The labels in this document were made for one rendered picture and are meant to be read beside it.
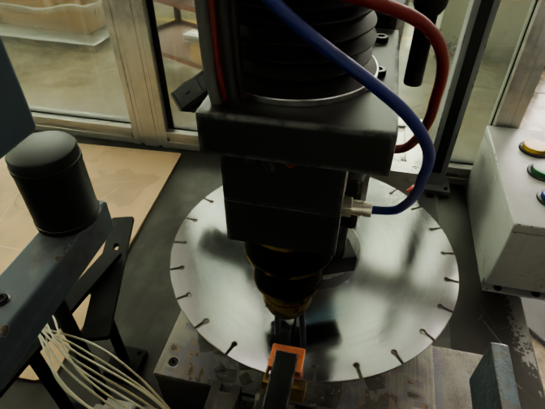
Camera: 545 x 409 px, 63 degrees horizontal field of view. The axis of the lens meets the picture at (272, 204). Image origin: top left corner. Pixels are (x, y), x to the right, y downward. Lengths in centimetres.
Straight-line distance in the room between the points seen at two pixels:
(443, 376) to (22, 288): 47
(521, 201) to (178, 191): 62
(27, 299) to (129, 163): 67
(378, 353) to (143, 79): 76
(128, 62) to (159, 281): 48
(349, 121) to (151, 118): 90
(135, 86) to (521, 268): 81
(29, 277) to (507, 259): 64
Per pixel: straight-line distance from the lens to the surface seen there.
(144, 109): 105
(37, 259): 43
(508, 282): 81
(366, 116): 18
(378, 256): 53
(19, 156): 42
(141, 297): 76
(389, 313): 48
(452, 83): 86
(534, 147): 89
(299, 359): 41
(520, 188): 79
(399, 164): 76
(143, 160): 104
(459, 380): 62
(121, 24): 99
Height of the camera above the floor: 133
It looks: 41 degrees down
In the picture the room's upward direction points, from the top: straight up
